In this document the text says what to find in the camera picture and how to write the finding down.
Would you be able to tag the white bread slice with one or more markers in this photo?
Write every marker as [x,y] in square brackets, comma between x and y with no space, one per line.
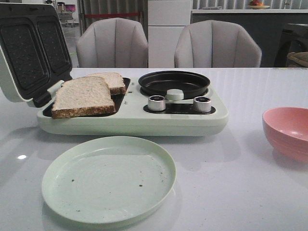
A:
[114,81]
[83,96]

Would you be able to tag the mint green round plate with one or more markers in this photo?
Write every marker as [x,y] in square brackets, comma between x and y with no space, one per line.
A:
[110,181]

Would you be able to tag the mint green sandwich maker lid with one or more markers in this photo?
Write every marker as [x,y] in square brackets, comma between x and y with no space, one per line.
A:
[34,58]

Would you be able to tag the grey upholstered chair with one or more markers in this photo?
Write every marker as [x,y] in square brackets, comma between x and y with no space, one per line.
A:
[113,43]
[216,44]

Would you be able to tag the right grey upholstered chair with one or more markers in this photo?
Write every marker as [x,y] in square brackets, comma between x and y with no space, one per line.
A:
[216,44]

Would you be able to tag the fruit plate on counter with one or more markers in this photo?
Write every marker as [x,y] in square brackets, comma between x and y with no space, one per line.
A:
[257,5]

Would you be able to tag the pink plastic bowl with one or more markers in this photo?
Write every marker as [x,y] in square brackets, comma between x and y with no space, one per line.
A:
[286,129]

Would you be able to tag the grey kitchen counter cabinet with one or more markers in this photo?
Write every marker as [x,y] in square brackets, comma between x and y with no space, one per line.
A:
[277,32]

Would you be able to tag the black round frying pan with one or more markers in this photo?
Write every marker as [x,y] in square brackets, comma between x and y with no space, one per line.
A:
[158,83]

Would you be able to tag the silver control knob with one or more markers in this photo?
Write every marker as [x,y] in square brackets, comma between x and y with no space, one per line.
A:
[202,104]
[156,103]

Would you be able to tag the mint green breakfast maker base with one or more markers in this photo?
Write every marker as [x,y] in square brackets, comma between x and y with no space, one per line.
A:
[132,119]

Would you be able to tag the right silver control knob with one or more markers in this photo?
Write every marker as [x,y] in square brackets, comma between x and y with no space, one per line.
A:
[202,104]

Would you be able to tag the left grey upholstered chair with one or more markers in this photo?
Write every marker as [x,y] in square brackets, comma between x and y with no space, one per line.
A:
[113,43]

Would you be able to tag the red belt barrier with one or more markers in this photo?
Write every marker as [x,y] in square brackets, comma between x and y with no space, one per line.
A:
[112,15]

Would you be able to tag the left silver control knob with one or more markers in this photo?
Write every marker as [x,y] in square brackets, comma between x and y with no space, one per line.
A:
[156,103]

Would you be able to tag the white refrigerator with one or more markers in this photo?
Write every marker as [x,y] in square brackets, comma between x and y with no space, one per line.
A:
[166,20]

